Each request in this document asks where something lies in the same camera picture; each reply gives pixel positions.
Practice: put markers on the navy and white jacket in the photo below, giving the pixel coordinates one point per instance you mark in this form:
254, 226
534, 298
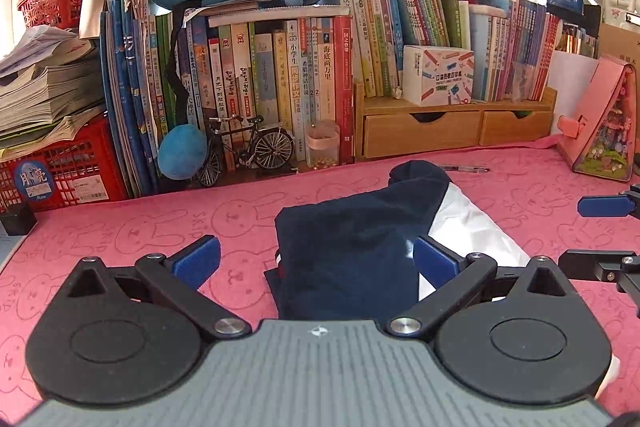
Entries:
350, 247

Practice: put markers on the row of colourful books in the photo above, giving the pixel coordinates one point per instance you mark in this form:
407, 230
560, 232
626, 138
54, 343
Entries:
500, 47
270, 82

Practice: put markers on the white pencil print box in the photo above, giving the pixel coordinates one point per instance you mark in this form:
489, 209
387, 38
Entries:
435, 74

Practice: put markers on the white paper board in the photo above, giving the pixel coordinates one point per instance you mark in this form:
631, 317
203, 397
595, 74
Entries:
570, 82

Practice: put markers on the black model bicycle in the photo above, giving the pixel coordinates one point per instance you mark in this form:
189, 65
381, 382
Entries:
270, 149

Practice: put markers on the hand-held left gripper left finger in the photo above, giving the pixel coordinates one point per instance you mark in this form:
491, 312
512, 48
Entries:
197, 259

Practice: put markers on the pink triangular miniature house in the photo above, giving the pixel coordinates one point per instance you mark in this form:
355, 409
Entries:
605, 122

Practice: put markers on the round blue plush ball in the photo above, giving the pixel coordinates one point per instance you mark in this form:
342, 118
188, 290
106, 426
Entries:
181, 152

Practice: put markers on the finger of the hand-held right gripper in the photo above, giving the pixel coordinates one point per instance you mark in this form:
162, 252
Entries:
602, 206
587, 263

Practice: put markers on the wooden drawer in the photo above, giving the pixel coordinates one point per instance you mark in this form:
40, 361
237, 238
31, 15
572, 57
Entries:
420, 134
517, 127

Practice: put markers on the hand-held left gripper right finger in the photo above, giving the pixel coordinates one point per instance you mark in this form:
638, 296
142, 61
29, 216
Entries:
435, 259

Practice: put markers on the stack of papers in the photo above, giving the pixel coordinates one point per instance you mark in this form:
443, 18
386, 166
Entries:
45, 82

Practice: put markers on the wooden desk organizer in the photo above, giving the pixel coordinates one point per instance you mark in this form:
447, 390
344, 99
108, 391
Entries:
465, 107

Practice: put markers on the small black box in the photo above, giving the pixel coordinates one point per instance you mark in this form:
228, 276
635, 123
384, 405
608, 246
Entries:
17, 221

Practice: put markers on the pink bunny print mat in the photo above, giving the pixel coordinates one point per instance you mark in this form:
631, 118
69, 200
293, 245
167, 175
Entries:
150, 217

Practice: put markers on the cardboard box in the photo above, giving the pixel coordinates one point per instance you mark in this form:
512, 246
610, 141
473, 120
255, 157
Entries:
620, 42

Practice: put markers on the small clear jar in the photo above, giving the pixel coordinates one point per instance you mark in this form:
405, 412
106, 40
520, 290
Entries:
322, 147

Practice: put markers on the clear pen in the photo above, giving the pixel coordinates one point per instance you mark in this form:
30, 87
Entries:
462, 168

